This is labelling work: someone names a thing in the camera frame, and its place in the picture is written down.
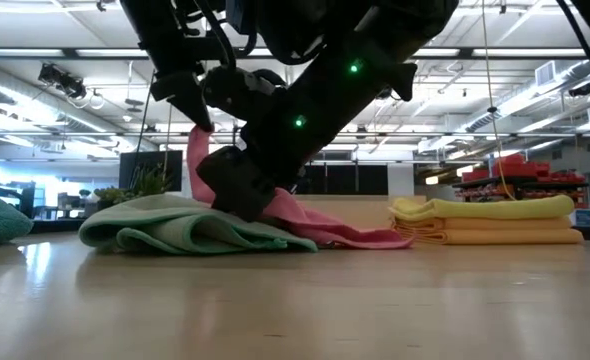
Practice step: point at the black display panel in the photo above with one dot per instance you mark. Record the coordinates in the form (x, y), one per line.
(150, 162)

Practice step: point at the teal microfiber towel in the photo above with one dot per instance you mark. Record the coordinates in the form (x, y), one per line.
(0, 220)

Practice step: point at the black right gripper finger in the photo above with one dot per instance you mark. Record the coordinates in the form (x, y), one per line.
(240, 205)

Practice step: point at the pink microfiber towel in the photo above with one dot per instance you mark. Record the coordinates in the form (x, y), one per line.
(325, 230)

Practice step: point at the black ceiling camera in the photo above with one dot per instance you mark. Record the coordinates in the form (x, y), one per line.
(580, 90)
(62, 80)

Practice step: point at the light green microfiber towel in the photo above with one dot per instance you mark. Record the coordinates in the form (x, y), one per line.
(175, 225)

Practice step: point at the black room partition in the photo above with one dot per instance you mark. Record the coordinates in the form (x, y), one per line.
(355, 180)

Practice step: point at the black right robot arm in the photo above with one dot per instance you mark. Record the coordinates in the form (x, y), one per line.
(335, 90)

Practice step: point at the yellow microfiber towel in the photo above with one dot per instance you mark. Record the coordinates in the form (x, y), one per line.
(480, 207)

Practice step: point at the shelf with red bins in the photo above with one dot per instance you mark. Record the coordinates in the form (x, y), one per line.
(520, 172)

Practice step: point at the small potted succulent plant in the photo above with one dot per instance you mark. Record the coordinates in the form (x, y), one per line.
(145, 185)

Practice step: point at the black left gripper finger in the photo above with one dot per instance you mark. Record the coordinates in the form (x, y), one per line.
(185, 90)

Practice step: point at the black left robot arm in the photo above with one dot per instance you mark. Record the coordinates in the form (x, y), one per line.
(165, 30)

